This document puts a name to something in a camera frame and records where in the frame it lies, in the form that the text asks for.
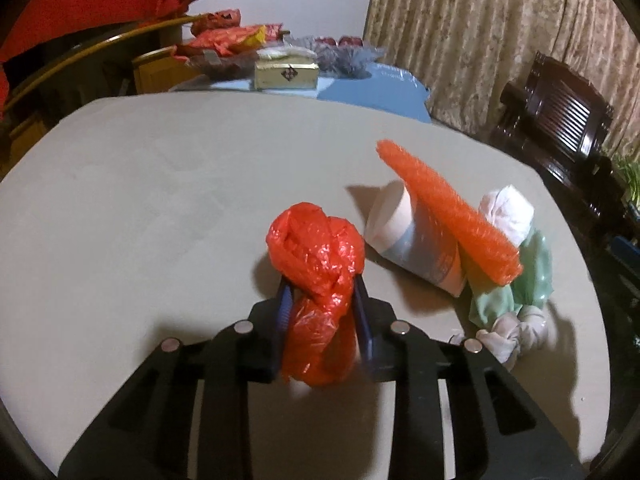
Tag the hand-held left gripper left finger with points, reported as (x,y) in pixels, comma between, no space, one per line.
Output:
(285,310)

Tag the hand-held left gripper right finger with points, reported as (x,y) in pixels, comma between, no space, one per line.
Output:
(362,320)

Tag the white paper cup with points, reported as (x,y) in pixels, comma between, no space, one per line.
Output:
(410,240)

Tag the orange foam net sleeve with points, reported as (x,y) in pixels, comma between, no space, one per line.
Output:
(450,215)

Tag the white knotted plastic bag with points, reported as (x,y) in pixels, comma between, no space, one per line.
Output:
(515,335)

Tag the green plastic bag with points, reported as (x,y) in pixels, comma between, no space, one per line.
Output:
(535,270)

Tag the blue tablecloth side table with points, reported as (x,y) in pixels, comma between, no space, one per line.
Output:
(375,95)

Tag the gold box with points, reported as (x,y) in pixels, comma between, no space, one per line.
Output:
(287,75)

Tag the clear bag of red fruit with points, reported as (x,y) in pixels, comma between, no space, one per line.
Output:
(345,57)

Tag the yellow snack packet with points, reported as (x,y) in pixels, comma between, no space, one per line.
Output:
(257,35)

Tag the red foil packet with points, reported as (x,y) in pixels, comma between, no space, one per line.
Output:
(215,41)

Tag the dark wooden armchair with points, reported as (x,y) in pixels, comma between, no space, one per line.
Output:
(560,110)

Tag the red patterned plastic bag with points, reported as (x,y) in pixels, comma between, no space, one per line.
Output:
(215,19)

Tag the green potted plant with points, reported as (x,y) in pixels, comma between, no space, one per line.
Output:
(631,180)

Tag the beige patterned curtain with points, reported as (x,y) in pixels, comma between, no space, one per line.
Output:
(475,25)

